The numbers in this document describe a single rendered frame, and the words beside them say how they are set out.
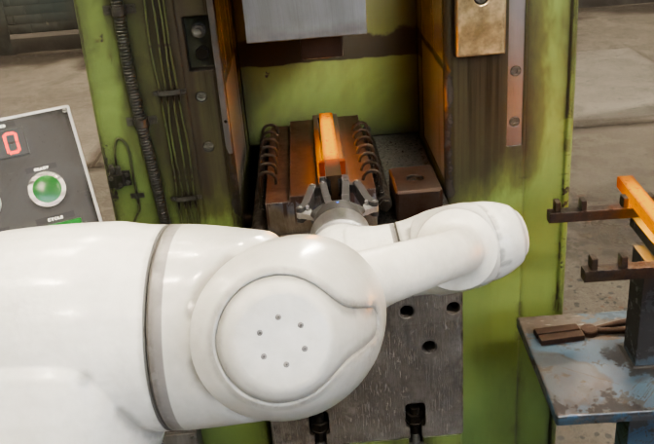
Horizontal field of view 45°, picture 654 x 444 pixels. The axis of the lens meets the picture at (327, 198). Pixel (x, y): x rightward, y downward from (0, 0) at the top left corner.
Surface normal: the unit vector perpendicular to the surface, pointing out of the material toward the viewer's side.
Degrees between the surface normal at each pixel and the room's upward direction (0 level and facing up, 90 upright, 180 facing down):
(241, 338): 66
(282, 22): 90
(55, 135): 60
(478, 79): 90
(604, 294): 0
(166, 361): 75
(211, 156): 90
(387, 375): 90
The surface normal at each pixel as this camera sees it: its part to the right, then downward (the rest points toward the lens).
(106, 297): 0.08, -0.41
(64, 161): 0.36, -0.17
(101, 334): 0.08, -0.08
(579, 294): -0.07, -0.91
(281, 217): 0.04, 0.41
